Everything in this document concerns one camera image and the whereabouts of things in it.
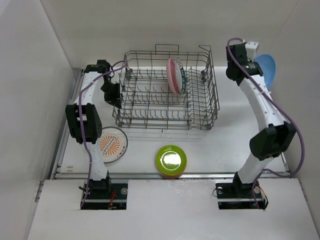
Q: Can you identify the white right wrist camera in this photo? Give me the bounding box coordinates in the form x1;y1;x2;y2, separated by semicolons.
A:
245;41;260;62

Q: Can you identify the white plate teal rim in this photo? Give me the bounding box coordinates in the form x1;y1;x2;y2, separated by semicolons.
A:
175;58;187;94

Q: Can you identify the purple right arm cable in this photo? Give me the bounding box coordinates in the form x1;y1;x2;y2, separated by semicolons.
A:
226;37;306;210

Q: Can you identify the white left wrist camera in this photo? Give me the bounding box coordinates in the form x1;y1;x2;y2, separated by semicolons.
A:
109;73;123;85

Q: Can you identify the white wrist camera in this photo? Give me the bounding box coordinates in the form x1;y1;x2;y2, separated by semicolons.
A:
109;73;123;85
245;41;260;62

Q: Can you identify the white patterned plate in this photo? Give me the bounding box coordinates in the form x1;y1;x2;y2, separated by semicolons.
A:
99;126;129;164

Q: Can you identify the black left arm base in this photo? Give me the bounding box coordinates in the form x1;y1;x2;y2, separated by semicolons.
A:
80;179;128;210

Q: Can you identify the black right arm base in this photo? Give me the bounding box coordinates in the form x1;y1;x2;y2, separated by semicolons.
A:
212;182;269;210

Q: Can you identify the orange plastic plate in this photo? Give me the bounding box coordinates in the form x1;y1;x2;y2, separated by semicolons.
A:
160;173;182;180

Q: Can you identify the lime green plastic plate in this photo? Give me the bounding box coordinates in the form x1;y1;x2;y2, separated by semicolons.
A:
155;145;188;175

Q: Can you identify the blue plastic plate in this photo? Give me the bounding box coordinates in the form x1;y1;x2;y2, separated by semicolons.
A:
255;53;276;89

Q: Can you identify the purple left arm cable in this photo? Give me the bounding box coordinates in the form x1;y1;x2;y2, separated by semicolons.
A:
77;60;129;208

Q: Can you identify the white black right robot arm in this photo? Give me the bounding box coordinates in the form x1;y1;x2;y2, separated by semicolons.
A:
226;43;296;197

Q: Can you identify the pink plastic plate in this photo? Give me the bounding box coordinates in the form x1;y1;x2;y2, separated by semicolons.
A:
166;58;181;94

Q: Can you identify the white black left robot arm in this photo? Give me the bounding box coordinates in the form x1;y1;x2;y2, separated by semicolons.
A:
65;59;122;199

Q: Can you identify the white plate colourful print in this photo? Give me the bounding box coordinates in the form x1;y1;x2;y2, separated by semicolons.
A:
98;126;128;163

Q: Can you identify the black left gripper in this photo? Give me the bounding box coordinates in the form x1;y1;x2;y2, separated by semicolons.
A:
100;80;121;109

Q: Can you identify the aluminium table frame rail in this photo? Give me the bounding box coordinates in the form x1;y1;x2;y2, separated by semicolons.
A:
48;66;292;180

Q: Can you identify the grey wire dish rack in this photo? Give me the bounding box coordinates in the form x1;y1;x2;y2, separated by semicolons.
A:
112;44;220;130

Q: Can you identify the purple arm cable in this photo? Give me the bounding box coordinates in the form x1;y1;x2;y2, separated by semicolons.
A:
226;37;306;210
77;60;129;208

